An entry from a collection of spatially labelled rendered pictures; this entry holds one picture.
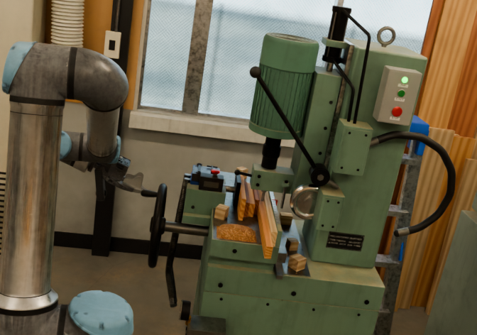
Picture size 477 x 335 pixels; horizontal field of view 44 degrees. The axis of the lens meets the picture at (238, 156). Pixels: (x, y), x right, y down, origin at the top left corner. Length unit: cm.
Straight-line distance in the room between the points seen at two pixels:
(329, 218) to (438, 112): 160
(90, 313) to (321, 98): 93
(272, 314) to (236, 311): 12
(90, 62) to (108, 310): 56
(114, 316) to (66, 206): 208
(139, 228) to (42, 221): 212
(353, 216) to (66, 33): 169
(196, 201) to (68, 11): 132
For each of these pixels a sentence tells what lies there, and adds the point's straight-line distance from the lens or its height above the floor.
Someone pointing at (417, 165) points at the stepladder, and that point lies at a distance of 274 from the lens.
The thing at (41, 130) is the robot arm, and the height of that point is 130.
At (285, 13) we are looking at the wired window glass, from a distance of 322.
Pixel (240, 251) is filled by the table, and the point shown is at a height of 87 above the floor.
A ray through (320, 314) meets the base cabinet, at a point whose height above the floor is 67.
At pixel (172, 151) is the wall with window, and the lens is 327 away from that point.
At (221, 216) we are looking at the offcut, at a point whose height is 91.
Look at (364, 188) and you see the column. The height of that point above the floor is 108.
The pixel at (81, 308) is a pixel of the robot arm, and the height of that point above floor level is 91.
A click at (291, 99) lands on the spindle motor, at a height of 133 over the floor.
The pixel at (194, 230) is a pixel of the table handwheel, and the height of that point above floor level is 82.
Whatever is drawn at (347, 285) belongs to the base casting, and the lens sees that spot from 194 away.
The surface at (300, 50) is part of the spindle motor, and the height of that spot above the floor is 148.
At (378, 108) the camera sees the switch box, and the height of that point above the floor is 136.
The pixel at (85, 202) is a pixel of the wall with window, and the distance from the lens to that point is 342.
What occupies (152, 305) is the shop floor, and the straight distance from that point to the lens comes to 309.
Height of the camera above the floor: 171
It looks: 19 degrees down
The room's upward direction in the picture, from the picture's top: 9 degrees clockwise
